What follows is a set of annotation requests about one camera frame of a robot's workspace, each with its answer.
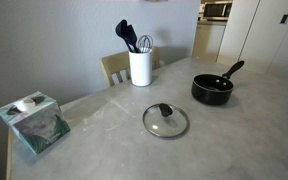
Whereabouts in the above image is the black spoon utensil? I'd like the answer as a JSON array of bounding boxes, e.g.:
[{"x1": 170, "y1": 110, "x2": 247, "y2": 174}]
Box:
[{"x1": 115, "y1": 19, "x2": 133, "y2": 52}]

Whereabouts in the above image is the white utensil holder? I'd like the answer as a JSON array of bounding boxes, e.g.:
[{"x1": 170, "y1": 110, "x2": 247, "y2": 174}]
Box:
[{"x1": 129, "y1": 49, "x2": 152, "y2": 87}]

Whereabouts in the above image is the black pot with handle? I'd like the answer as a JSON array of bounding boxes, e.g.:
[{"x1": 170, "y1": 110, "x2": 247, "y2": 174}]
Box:
[{"x1": 191, "y1": 61, "x2": 244, "y2": 105}]

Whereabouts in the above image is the black spatula utensil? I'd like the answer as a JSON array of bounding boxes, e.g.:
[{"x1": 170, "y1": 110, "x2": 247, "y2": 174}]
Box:
[{"x1": 128, "y1": 24, "x2": 140, "y2": 53}]

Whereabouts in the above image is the green patterned tissue box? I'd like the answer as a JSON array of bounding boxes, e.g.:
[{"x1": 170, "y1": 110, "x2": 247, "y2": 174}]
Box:
[{"x1": 0, "y1": 91, "x2": 70, "y2": 154}]

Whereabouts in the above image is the wooden chair behind table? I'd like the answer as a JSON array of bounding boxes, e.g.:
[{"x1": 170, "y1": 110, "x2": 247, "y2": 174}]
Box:
[{"x1": 101, "y1": 46, "x2": 160, "y2": 86}]

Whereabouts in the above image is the microwave oven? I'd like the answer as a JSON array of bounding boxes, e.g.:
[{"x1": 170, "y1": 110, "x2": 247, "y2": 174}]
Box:
[{"x1": 203, "y1": 1, "x2": 233, "y2": 21}]

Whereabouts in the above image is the black wall switch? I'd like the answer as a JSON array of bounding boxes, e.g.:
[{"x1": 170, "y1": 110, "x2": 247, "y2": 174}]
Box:
[{"x1": 280, "y1": 14, "x2": 288, "y2": 24}]

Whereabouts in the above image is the glass lid with black knob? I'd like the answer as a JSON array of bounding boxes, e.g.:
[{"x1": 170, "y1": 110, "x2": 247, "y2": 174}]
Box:
[{"x1": 142, "y1": 103, "x2": 190, "y2": 138}]

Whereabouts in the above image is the white cabinet counter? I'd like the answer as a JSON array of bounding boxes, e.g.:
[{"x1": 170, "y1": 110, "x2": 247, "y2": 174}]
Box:
[{"x1": 192, "y1": 22, "x2": 226, "y2": 62}]

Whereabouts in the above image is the metal whisk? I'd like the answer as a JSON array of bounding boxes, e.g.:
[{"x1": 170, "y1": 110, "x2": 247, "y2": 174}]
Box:
[{"x1": 137, "y1": 35, "x2": 153, "y2": 53}]

